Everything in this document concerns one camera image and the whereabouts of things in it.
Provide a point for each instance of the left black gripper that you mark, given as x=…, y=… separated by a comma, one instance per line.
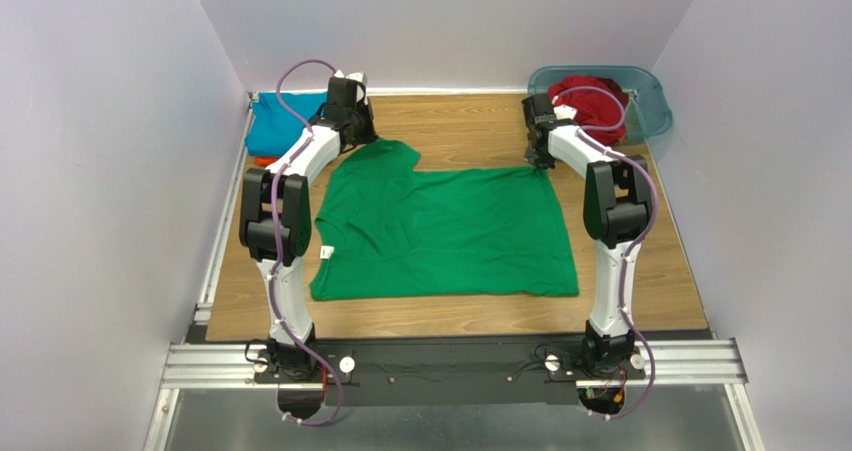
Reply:
x=363, y=130

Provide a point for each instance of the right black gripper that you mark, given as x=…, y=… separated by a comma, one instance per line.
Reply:
x=538, y=151

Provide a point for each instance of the green t shirt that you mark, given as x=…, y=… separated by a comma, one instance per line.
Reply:
x=390, y=230

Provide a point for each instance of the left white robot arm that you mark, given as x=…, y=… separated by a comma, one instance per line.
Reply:
x=275, y=223

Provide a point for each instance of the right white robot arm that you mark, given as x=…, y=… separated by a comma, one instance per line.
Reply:
x=619, y=209

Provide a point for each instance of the red t shirt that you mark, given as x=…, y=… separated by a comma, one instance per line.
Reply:
x=596, y=113

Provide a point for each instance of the blue folded t shirt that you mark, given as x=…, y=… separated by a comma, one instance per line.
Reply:
x=274, y=130

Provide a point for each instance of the orange folded t shirt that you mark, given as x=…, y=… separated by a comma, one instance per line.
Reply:
x=265, y=160

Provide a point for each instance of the teal plastic basket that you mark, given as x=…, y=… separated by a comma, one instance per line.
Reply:
x=647, y=112

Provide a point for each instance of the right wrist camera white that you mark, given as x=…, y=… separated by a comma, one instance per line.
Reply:
x=564, y=112

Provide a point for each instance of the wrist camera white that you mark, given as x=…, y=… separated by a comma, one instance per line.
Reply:
x=564, y=112
x=358, y=77

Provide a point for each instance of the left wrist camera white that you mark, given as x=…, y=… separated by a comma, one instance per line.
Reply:
x=358, y=77

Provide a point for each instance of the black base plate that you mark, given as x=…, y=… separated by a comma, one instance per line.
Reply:
x=554, y=369

